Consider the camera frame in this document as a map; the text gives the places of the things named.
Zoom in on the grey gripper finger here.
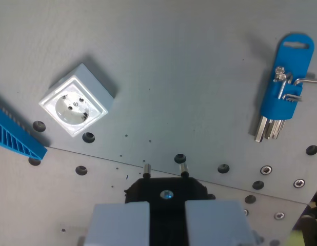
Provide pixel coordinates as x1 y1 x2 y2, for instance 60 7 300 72
85 202 151 246
185 199 257 246

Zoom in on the black two-pin power plug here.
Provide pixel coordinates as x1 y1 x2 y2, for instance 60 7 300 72
124 163 209 246

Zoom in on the yellow-green object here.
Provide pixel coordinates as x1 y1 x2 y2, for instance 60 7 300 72
286 230 310 246

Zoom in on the black equipment part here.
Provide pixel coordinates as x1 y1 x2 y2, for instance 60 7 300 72
293 191 317 246

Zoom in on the largest silver hex key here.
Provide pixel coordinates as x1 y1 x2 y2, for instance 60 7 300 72
253 66 286 142

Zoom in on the medium silver hex key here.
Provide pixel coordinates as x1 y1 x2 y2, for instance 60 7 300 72
265 118 276 141

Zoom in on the blue ribbed plastic wedge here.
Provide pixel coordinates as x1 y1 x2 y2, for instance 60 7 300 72
0 101 48 161

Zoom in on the small silver hex key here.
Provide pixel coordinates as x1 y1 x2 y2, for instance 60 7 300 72
283 92 304 103

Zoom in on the long-armed silver hex key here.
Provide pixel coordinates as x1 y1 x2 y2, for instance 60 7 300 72
272 76 317 140

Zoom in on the blue hex key holder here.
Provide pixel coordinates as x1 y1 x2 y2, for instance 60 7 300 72
259 33 315 120

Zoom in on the white wall socket box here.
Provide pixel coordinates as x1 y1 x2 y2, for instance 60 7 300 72
38 63 116 138

